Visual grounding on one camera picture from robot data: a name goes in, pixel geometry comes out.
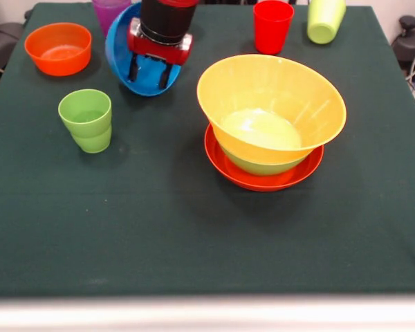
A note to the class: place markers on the lime green plastic cup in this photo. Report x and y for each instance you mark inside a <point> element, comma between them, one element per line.
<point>325,24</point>

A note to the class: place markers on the large orange plastic bowl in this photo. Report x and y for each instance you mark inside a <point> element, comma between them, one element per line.
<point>314,100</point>

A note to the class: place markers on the red plastic cup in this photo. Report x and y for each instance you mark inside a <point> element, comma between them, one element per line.
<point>271,27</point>

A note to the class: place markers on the wide red plastic bowl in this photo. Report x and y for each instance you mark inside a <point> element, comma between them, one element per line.
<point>263,181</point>

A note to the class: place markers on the purple plastic cup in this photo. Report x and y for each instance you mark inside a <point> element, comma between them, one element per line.
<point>107,14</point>

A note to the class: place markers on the small red plastic bowl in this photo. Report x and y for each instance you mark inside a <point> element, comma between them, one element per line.
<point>57,52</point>

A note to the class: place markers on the green plastic bowl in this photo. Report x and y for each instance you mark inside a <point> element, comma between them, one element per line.
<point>263,167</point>

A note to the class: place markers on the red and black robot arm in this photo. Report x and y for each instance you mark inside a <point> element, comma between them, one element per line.
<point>167,20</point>

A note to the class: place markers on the dark green tablecloth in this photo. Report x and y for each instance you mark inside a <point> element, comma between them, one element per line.
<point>193,242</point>

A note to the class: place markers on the blue plastic bowl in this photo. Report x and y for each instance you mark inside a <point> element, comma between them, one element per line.
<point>117,52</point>

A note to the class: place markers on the black rounded stand foot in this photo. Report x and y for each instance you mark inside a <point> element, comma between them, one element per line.
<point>409,38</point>
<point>3,45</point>

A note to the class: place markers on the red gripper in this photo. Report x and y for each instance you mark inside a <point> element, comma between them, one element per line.
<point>155,50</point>

